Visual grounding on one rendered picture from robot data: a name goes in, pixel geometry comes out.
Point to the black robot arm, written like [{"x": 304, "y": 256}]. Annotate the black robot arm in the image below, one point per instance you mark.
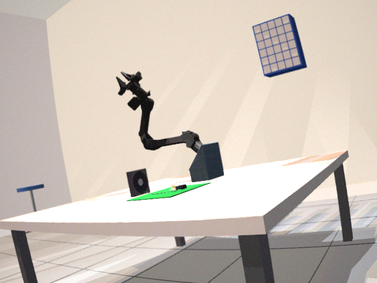
[{"x": 190, "y": 138}]

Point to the green circuit board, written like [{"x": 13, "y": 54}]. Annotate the green circuit board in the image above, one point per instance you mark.
[{"x": 167, "y": 194}]

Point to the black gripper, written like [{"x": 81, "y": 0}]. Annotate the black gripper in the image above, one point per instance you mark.
[{"x": 131, "y": 85}]

